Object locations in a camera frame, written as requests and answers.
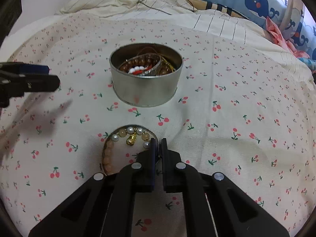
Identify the peach bead bracelet gold charm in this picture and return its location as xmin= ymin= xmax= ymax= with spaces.
xmin=101 ymin=124 xmax=158 ymax=176

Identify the white pearl bead bracelet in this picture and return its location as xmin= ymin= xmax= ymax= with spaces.
xmin=128 ymin=65 xmax=149 ymax=75

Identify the amber bead bracelet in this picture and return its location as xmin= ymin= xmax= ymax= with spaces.
xmin=118 ymin=55 xmax=161 ymax=72

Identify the pile of bangles and bracelets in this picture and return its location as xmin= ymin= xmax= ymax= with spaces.
xmin=118 ymin=45 xmax=177 ymax=77

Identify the silver bangle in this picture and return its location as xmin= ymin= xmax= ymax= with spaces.
xmin=124 ymin=53 xmax=162 ymax=76

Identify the cherry print bed sheet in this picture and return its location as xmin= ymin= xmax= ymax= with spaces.
xmin=1 ymin=14 xmax=315 ymax=236

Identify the round silver metal tin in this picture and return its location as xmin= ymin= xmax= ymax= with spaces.
xmin=109 ymin=43 xmax=183 ymax=107

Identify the white striped duvet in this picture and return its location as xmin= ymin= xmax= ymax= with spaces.
xmin=50 ymin=0 xmax=315 ymax=90

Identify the turquoise cloth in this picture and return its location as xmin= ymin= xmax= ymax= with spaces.
xmin=299 ymin=57 xmax=316 ymax=71

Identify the pink crumpled cloth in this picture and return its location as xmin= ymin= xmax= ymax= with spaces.
xmin=266 ymin=18 xmax=309 ymax=59

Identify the striped tan pillow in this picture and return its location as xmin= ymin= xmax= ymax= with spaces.
xmin=188 ymin=0 xmax=249 ymax=20

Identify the blue whale print curtain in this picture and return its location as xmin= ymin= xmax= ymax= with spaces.
xmin=204 ymin=0 xmax=315 ymax=60

